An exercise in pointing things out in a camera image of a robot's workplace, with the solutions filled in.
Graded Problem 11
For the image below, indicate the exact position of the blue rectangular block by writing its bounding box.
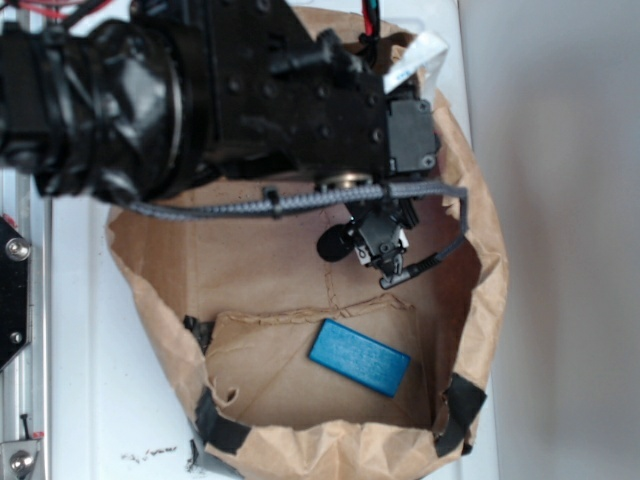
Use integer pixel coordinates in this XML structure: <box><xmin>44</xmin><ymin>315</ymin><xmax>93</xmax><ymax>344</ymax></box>
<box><xmin>308</xmin><ymin>318</ymin><xmax>411</xmax><ymax>398</ymax></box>

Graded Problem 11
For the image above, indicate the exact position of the grey braided cable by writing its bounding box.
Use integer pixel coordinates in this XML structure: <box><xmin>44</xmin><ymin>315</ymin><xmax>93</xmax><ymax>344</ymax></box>
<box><xmin>130</xmin><ymin>182</ymin><xmax>471</xmax><ymax>291</ymax></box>

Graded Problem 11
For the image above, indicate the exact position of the brown paper bag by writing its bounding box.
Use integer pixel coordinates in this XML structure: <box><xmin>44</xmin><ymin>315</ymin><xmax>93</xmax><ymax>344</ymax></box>
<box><xmin>107</xmin><ymin>85</ymin><xmax>509</xmax><ymax>479</ymax></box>

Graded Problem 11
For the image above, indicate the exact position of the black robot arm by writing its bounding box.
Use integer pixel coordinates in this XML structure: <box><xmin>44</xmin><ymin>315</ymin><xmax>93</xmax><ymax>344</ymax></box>
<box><xmin>1</xmin><ymin>1</ymin><xmax>389</xmax><ymax>204</ymax></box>

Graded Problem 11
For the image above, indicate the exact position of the aluminium extrusion rail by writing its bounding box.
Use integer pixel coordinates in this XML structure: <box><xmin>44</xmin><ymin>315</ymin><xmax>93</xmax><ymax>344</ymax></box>
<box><xmin>0</xmin><ymin>0</ymin><xmax>54</xmax><ymax>480</ymax></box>

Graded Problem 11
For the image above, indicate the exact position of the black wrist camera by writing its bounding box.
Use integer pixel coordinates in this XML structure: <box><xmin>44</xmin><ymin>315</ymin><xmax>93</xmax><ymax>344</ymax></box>
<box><xmin>316</xmin><ymin>97</ymin><xmax>441</xmax><ymax>289</ymax></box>

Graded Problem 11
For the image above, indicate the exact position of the white ribbon cable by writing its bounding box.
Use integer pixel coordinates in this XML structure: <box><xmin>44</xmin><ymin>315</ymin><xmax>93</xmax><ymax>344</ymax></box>
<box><xmin>382</xmin><ymin>30</ymin><xmax>450</xmax><ymax>96</ymax></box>

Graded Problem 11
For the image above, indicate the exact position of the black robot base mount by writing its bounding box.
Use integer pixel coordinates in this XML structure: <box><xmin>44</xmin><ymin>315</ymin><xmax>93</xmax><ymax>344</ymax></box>
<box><xmin>0</xmin><ymin>216</ymin><xmax>32</xmax><ymax>371</ymax></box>

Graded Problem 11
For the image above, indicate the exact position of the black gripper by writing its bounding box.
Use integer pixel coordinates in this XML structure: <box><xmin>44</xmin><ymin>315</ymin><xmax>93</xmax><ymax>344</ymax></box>
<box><xmin>130</xmin><ymin>0</ymin><xmax>389</xmax><ymax>186</ymax></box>

